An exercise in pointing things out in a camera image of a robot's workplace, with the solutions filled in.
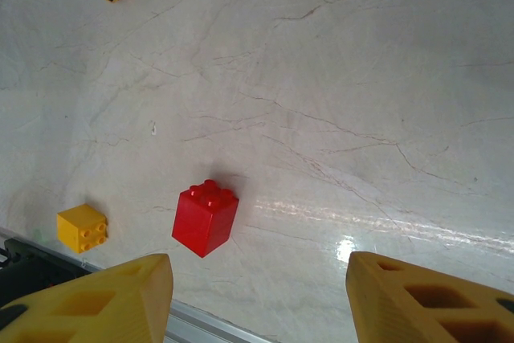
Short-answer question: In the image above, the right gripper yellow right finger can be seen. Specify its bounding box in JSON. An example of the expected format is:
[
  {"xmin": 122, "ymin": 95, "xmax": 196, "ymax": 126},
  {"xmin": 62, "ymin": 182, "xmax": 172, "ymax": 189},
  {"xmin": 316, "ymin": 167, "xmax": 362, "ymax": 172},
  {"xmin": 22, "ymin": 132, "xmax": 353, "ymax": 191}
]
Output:
[{"xmin": 345, "ymin": 251, "xmax": 514, "ymax": 343}]

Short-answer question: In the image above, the long aluminium frame rail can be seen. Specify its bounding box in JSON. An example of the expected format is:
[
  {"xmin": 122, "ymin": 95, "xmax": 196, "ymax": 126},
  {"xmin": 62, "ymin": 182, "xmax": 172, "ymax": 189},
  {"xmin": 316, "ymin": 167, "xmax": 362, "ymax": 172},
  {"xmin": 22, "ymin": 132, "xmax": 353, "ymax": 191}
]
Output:
[{"xmin": 0, "ymin": 225, "xmax": 278, "ymax": 343}]

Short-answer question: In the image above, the yellow lego brick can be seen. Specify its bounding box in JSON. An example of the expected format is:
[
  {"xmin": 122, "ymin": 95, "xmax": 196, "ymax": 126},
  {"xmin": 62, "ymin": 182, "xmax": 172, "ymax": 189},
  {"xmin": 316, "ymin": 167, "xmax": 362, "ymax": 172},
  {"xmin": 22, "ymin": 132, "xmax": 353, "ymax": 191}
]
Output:
[{"xmin": 55, "ymin": 203, "xmax": 108, "ymax": 255}]

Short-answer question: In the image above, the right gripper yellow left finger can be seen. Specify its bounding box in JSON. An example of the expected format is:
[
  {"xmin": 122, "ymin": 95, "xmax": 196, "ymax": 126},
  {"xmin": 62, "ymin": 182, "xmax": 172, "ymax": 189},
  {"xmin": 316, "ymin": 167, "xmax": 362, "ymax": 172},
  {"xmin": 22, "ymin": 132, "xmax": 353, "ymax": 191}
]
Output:
[{"xmin": 0, "ymin": 253, "xmax": 174, "ymax": 343}]

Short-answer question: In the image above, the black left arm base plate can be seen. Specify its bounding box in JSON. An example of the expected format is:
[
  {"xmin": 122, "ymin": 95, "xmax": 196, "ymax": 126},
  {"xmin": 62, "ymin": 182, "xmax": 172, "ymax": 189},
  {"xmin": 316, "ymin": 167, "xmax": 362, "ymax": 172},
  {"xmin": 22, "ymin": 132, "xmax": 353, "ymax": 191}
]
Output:
[{"xmin": 0, "ymin": 237, "xmax": 96, "ymax": 308}]

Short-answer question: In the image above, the red lego brick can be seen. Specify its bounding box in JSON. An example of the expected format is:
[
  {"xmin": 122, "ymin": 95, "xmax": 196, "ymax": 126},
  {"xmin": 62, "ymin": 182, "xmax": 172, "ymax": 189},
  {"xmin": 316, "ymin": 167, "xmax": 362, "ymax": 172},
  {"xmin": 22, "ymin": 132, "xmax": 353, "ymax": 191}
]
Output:
[{"xmin": 171, "ymin": 178, "xmax": 240, "ymax": 259}]

